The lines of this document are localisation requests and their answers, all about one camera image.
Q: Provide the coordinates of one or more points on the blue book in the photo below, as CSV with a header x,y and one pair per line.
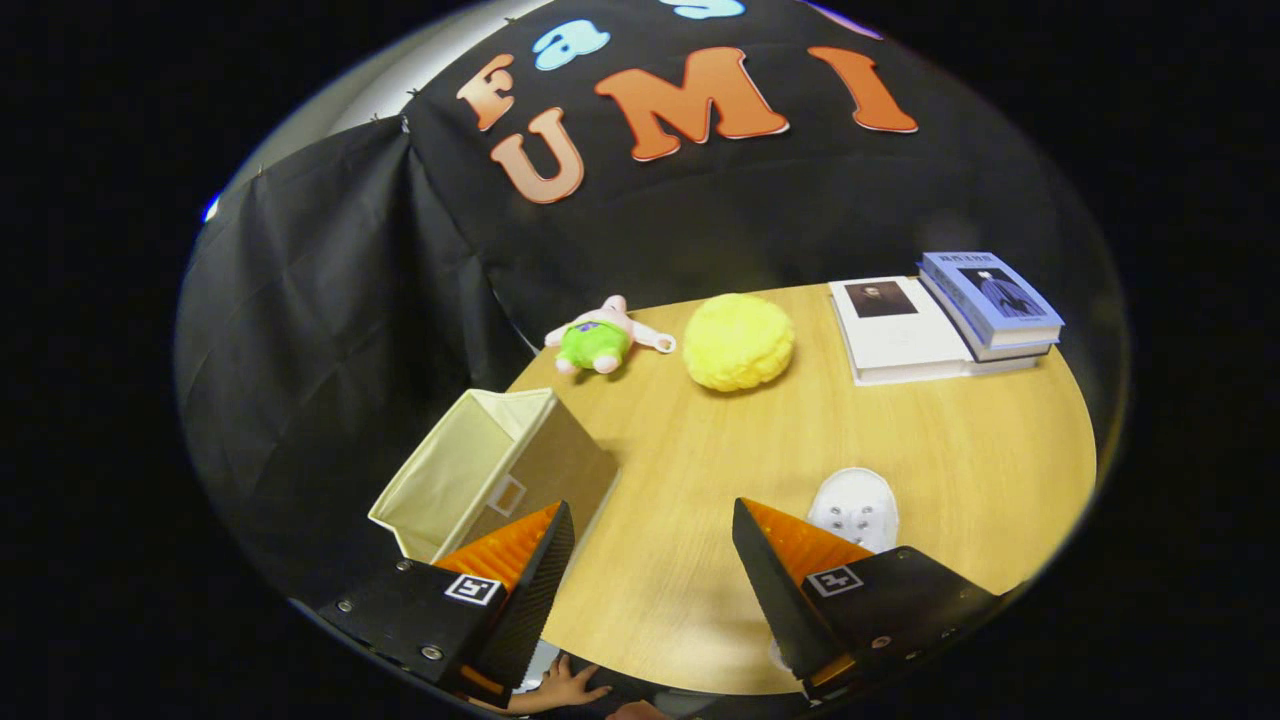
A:
x,y
1000,295

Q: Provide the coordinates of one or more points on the black backdrop cloth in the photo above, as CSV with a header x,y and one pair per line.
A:
x,y
350,300

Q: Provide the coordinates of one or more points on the white shoe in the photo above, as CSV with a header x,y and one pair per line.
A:
x,y
855,505

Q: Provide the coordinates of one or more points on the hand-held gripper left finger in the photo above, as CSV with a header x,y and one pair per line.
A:
x,y
528,600

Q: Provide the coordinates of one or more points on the yellow fluffy plush ball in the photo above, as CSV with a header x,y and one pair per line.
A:
x,y
738,342

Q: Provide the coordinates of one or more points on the beige fabric storage box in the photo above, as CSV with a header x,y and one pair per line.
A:
x,y
450,470

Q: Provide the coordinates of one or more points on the pink and green plush toy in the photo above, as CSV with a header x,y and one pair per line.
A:
x,y
595,342

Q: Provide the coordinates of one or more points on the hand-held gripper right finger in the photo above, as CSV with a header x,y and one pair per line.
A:
x,y
780,600

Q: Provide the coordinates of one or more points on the white book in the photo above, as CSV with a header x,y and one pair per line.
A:
x,y
900,340

